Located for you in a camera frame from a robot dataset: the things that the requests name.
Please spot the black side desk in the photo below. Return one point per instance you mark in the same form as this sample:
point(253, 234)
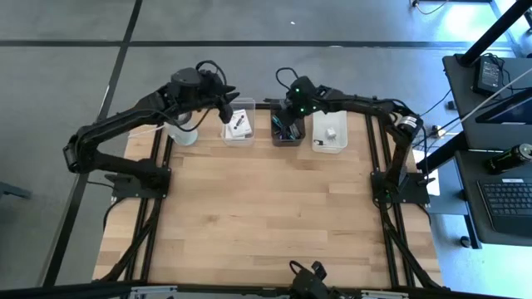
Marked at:
point(461, 104)

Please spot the white paper sheet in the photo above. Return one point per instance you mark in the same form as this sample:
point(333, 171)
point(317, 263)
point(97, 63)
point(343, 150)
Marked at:
point(434, 184)

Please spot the silver aluminium rail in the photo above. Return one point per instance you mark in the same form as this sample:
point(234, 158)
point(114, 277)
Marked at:
point(384, 295)
point(151, 290)

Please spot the black keyboard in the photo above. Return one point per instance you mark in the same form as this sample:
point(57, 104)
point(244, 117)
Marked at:
point(507, 203)

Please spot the grey chair leg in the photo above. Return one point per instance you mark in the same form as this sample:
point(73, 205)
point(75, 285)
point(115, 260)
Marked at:
point(12, 191)

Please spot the black power adapter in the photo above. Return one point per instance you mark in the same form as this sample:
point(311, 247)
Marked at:
point(487, 74)

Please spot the black aluminium frame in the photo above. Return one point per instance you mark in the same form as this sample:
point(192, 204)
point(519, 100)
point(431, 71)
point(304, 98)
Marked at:
point(390, 232)

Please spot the white plastic bin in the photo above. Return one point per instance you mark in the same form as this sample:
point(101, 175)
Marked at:
point(341, 143)

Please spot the small black plug adapter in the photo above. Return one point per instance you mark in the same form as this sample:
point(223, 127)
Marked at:
point(318, 142)

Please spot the black tablet screen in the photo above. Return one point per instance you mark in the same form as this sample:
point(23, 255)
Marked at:
point(507, 110)

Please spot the dark drink can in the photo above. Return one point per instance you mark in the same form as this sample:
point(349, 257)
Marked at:
point(509, 159)

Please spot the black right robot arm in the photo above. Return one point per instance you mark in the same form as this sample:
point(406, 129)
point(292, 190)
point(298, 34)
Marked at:
point(374, 106)

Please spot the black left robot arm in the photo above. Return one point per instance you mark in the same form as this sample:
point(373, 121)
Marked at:
point(108, 124)

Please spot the black pole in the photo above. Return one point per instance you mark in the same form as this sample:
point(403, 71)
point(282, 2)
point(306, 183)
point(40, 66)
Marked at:
point(494, 31)

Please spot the long white rod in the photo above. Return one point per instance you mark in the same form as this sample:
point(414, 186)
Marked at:
point(490, 97)

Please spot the clear plastic bin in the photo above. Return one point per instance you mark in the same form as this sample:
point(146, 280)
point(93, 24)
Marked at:
point(239, 143)

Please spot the dark grey plastic bin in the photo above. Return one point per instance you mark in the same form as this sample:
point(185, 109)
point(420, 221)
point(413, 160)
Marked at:
point(287, 143)

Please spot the black caster wheel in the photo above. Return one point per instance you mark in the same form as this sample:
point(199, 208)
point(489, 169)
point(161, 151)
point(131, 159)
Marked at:
point(465, 241)

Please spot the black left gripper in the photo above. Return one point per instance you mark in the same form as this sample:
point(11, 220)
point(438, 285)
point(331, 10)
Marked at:
point(212, 93)

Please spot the tall translucent white container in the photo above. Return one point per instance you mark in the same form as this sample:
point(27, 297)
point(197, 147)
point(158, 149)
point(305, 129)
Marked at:
point(183, 136)

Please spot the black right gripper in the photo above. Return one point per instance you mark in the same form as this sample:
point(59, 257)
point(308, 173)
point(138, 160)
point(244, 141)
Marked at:
point(301, 97)

